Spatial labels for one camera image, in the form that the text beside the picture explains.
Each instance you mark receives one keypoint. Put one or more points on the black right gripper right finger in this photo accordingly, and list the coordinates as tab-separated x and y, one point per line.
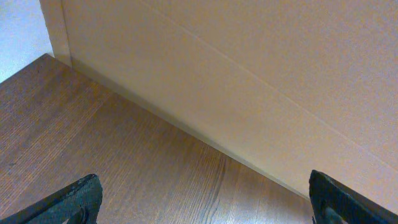
333	202

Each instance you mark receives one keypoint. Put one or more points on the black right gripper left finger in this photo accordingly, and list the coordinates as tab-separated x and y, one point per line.
78	202

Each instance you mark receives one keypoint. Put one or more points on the beige side wall panel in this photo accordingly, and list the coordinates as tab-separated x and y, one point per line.
283	86

